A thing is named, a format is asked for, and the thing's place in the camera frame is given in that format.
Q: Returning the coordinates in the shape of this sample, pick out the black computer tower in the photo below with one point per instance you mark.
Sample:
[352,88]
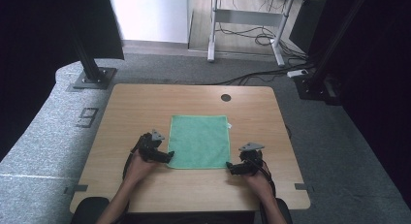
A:
[305,26]

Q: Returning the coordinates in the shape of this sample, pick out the white desk frame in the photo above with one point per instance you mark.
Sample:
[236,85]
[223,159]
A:
[248,17]

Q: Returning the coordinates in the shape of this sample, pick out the green cloth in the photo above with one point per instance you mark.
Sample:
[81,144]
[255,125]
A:
[198,141]

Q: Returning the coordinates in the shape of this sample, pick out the dark curtain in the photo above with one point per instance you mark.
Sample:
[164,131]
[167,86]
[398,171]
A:
[381,88]
[38,56]

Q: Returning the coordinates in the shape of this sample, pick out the white power strip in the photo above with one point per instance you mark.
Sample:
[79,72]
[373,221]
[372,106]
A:
[298,73]

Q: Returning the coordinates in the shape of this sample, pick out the black metal stand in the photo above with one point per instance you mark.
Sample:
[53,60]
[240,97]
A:
[315,86]
[93,77]

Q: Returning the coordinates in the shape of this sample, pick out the dark round table grommet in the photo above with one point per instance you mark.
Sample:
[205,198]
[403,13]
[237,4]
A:
[226,97]

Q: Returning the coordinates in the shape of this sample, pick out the person's right hand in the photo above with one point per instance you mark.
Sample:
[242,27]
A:
[260,185]

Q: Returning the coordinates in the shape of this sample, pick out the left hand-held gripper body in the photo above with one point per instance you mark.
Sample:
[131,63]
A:
[149,148]

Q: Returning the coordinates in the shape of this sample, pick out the person's left hand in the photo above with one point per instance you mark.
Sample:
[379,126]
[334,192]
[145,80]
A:
[139,170]

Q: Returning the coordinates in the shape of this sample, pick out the grey tape strip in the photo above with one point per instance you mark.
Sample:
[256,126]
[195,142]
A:
[302,186]
[77,188]

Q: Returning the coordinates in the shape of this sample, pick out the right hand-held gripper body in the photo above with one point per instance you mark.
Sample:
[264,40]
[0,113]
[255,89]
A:
[251,159]

